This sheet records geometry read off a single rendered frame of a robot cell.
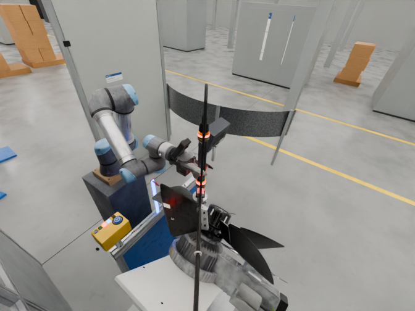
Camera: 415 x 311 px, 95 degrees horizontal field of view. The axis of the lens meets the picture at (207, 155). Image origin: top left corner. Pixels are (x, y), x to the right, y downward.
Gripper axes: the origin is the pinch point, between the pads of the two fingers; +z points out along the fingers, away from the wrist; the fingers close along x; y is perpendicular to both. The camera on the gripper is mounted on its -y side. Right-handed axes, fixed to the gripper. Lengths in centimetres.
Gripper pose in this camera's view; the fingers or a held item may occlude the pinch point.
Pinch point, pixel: (207, 168)
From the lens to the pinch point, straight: 76.3
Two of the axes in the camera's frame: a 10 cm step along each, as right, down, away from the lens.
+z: 8.2, 4.0, -4.2
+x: -5.7, 4.9, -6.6
